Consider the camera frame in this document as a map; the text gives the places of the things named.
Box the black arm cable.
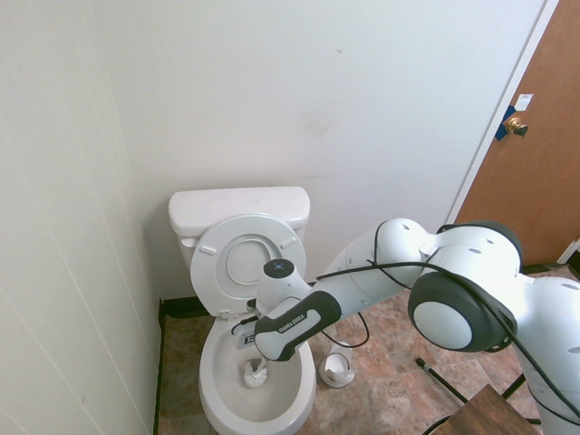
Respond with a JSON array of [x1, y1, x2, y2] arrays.
[[314, 221, 580, 425]]

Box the white toilet tank lid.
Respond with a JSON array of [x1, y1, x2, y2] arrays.
[[168, 186, 313, 237]]

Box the white toilet tank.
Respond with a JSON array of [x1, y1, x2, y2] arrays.
[[175, 220, 309, 274]]

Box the brown wooden table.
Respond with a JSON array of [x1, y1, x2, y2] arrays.
[[446, 383, 543, 435]]

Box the black rubber baseboard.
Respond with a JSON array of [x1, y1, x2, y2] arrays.
[[159, 261, 566, 318], [152, 297, 169, 435]]

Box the brown wooden door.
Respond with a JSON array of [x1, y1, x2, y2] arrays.
[[454, 0, 580, 268]]

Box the white toilet bowl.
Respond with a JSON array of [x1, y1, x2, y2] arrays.
[[198, 307, 318, 435]]

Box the white plastic object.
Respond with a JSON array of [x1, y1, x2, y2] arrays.
[[556, 238, 580, 273]]

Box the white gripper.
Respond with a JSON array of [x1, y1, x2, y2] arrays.
[[231, 322, 259, 352]]

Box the white toilet seat and lid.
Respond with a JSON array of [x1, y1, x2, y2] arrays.
[[189, 213, 307, 321]]

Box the white door frame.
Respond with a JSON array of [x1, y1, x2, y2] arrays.
[[442, 0, 563, 228]]

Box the blue tape strip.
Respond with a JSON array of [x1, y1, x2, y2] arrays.
[[496, 104, 522, 141]]

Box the white toilet brush holder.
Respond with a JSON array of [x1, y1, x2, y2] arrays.
[[320, 343, 355, 390]]

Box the white toilet brush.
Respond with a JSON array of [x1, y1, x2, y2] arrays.
[[240, 357, 269, 389]]

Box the black floor cable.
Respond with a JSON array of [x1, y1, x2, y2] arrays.
[[423, 414, 455, 435]]

